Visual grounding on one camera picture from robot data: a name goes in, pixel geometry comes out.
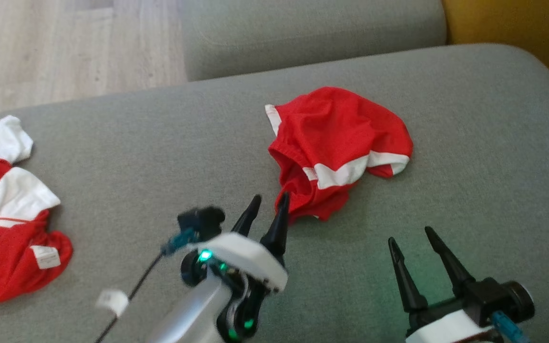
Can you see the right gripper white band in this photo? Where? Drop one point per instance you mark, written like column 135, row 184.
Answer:
column 441, row 324

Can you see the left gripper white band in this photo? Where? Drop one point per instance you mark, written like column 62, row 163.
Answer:
column 250, row 259

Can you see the red shorts white trim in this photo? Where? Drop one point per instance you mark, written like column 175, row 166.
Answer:
column 336, row 138

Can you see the red white basketball jersey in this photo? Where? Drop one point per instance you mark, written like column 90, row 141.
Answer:
column 3, row 224

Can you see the large grey sofa seat cushion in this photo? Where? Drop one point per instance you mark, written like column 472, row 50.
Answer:
column 470, row 166

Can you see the wide yellow sofa backrest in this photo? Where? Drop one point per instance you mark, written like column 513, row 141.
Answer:
column 517, row 24

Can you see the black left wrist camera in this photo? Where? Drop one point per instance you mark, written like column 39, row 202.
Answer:
column 203, row 220

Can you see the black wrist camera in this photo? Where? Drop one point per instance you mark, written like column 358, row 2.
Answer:
column 203, row 220
column 498, row 297

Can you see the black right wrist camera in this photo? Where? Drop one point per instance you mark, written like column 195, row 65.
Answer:
column 498, row 297

